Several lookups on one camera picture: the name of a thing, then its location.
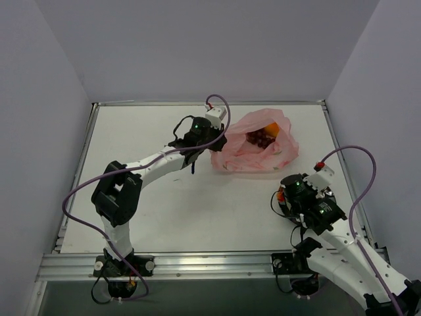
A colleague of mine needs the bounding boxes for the dark rimmed beige plate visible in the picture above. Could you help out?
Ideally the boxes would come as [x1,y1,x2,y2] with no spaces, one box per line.
[275,187,336,224]

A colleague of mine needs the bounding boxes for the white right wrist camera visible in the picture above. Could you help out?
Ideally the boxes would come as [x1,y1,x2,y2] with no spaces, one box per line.
[303,162,335,192]

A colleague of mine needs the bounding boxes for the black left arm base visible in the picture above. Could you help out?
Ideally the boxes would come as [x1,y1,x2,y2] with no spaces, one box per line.
[90,250,155,305]

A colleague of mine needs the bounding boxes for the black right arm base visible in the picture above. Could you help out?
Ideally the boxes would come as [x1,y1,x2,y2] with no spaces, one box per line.
[271,253,320,297]

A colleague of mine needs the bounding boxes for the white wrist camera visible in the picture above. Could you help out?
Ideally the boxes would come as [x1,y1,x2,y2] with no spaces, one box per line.
[303,162,335,192]
[205,105,227,130]

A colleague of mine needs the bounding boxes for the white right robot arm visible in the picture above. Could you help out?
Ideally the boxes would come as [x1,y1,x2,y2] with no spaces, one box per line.
[277,170,420,315]

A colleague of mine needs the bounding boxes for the pink floral plastic bag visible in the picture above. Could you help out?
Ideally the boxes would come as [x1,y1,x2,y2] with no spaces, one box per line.
[210,108,299,172]

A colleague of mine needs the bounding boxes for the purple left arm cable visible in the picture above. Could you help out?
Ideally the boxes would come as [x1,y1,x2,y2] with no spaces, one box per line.
[62,93,231,302]

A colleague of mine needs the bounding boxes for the fake strawberry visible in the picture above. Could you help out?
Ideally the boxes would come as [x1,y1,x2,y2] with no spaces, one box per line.
[276,189,285,203]

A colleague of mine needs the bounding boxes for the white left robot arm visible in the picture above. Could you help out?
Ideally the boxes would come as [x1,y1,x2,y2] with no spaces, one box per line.
[91,115,226,276]

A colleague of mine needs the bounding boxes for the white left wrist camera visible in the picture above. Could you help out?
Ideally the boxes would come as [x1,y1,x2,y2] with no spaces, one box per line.
[205,105,227,130]

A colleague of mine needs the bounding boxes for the orange fake fruit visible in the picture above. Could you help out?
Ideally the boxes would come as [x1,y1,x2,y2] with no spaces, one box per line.
[264,122,280,138]

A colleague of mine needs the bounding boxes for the dark red fake grapes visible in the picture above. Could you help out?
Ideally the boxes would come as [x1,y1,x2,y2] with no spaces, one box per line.
[246,129,275,149]

